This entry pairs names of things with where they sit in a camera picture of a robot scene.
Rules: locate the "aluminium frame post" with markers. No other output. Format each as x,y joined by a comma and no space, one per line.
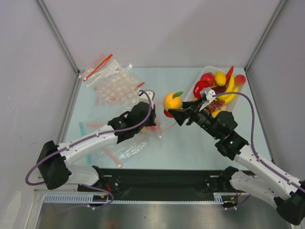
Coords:
57,34
267,31

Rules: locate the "pink peach with leaf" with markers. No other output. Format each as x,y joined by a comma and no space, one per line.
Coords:
167,114

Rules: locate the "dark red eggplant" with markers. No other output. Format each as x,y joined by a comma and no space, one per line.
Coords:
219,89

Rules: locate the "green yellow mango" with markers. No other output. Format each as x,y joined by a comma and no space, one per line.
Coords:
144,130

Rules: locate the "left aluminium frame post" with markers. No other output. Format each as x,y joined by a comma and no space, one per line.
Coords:
57,34

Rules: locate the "clear pink-zip bag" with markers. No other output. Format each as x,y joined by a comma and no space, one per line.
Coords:
163,124

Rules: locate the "yellow lemon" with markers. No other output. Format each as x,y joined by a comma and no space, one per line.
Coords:
220,78
215,113

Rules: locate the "red chili pepper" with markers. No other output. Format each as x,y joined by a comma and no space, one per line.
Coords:
229,74

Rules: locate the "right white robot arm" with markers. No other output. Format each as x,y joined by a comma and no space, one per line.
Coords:
276,187

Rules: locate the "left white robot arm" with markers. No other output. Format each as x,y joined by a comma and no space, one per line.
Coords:
56,163

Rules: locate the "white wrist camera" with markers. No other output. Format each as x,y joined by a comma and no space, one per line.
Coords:
207,96
146,95

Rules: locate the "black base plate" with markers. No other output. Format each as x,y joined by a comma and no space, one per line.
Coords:
164,185

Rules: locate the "small peach at back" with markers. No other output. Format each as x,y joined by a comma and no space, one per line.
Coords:
240,80

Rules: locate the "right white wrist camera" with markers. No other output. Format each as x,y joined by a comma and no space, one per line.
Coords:
207,96

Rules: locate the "clear bag near front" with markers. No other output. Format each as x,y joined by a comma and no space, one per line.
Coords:
120,154

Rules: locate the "purple grape bunch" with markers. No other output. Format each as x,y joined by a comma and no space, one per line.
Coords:
214,105

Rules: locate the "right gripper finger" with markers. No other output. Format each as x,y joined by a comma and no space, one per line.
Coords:
193,105
180,115

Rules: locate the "red apple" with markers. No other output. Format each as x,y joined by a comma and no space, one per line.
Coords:
208,78

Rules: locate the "right aluminium frame post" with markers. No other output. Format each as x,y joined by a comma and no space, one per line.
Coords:
267,31

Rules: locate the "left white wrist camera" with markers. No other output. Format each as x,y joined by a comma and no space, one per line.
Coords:
146,95

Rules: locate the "white plastic fruit basket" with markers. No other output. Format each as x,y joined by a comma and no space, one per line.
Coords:
210,69

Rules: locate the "yellow banana bunch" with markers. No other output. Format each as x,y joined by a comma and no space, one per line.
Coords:
229,96

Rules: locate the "orange fruit with leaf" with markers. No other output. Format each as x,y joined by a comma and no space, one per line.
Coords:
173,101

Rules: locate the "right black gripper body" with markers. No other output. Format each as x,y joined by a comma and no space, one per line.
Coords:
190,113

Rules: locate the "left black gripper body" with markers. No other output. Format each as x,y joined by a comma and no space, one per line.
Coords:
151,121

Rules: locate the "pile of dotted zip bags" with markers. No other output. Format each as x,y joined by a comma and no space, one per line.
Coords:
111,82

